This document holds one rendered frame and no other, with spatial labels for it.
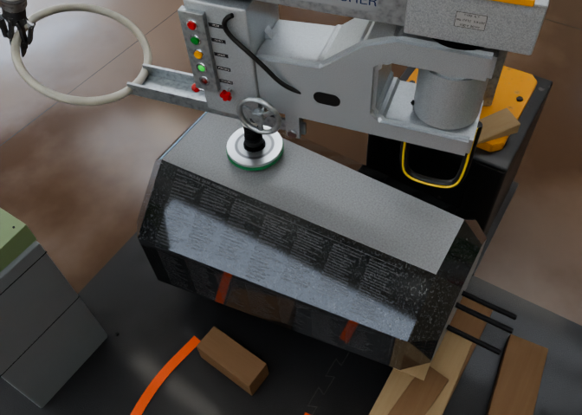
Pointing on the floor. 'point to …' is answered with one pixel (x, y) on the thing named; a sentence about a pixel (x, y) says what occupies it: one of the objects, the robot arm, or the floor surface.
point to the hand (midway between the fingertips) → (19, 46)
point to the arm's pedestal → (42, 327)
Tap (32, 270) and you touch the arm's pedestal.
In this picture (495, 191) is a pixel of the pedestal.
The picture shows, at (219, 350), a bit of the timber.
